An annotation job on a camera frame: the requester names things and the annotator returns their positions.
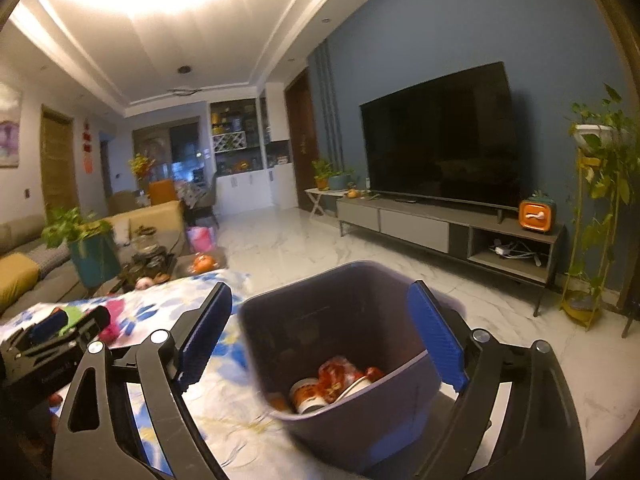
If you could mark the yellow sofa cushion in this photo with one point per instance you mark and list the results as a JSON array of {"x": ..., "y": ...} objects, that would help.
[{"x": 17, "y": 280}]

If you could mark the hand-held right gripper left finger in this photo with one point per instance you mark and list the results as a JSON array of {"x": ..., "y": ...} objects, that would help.
[{"x": 205, "y": 335}]

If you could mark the dark coffee table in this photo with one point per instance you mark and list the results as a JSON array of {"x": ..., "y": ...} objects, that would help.
[{"x": 170, "y": 265}]

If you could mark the blue floral tablecloth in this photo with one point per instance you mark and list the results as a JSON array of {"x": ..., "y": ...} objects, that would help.
[{"x": 230, "y": 410}]

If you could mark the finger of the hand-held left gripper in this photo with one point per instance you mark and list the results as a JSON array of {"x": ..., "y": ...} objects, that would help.
[
  {"x": 45, "y": 327},
  {"x": 94, "y": 321}
]

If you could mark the trailing plant in white pot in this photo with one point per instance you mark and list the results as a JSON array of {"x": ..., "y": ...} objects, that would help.
[{"x": 600, "y": 170}]

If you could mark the dark wooden door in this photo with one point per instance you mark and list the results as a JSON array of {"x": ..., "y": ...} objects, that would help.
[{"x": 302, "y": 145}]

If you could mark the green ribbed cup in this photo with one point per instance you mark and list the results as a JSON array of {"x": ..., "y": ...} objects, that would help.
[{"x": 74, "y": 316}]

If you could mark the orange dining chair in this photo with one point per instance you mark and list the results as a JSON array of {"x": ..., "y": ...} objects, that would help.
[{"x": 162, "y": 192}]

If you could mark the grey plastic waste bin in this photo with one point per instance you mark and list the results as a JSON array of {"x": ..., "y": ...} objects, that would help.
[{"x": 300, "y": 320}]

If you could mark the yellow metal plant stand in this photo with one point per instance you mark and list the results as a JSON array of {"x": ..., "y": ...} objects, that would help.
[{"x": 582, "y": 315}]

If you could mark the yellow flower bouquet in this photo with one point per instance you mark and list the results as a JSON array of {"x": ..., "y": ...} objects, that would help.
[{"x": 142, "y": 166}]

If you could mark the potted plant in teal planter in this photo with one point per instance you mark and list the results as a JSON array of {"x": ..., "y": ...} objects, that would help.
[{"x": 92, "y": 255}]

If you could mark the light wooden door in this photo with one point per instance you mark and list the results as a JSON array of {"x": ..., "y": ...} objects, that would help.
[{"x": 57, "y": 165}]

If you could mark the plant in round teal pot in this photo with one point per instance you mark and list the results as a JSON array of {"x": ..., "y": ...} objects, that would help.
[{"x": 340, "y": 181}]

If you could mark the white display cabinet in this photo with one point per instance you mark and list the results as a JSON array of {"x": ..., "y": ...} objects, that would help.
[{"x": 245, "y": 195}]

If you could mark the grey fabric sofa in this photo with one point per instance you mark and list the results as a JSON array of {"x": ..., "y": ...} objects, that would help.
[{"x": 55, "y": 270}]

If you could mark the small pink bag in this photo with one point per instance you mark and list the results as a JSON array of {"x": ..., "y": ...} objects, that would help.
[{"x": 114, "y": 322}]

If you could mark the red wall decorations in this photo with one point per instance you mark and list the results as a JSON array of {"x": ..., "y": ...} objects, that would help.
[{"x": 88, "y": 147}]

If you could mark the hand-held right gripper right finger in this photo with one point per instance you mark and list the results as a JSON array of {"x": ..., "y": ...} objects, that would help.
[{"x": 440, "y": 340}]

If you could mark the orange and white paper cup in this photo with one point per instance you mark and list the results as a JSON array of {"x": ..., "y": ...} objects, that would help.
[{"x": 306, "y": 396}]

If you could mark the black flat television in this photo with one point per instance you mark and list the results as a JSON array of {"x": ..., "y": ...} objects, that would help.
[{"x": 440, "y": 135}]

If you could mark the grey television cabinet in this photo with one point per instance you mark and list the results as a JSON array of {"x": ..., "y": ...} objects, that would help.
[{"x": 410, "y": 230}]

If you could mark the grey dining chair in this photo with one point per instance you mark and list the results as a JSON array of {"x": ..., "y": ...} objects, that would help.
[{"x": 207, "y": 200}]

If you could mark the pink gift bag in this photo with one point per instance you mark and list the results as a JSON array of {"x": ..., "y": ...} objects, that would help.
[{"x": 201, "y": 240}]

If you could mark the small orange pumpkin figurine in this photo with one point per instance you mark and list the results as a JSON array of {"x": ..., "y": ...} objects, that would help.
[{"x": 353, "y": 193}]

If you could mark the orange retro speaker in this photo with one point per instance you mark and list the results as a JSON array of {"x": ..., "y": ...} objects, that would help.
[{"x": 535, "y": 214}]

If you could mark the yellow upholstered bench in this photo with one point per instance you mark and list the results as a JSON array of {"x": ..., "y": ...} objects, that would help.
[{"x": 150, "y": 220}]

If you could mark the pink pig figurine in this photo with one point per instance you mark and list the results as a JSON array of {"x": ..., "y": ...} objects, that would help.
[{"x": 144, "y": 283}]

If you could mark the small plant in orange pot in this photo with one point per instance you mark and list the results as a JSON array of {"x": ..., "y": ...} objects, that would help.
[{"x": 322, "y": 175}]

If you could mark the white folding stand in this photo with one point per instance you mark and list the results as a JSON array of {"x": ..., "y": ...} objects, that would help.
[{"x": 320, "y": 195}]

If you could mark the purple abstract wall painting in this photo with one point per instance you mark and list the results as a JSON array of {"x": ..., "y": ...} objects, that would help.
[{"x": 10, "y": 125}]

